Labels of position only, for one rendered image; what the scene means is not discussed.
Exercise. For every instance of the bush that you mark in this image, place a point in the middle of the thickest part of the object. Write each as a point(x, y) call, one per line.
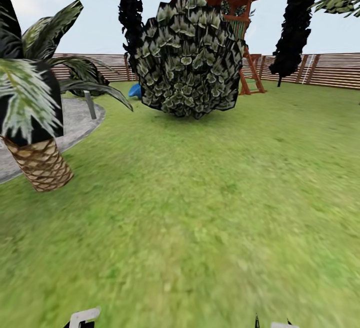
point(188, 60)
point(81, 93)
point(31, 112)

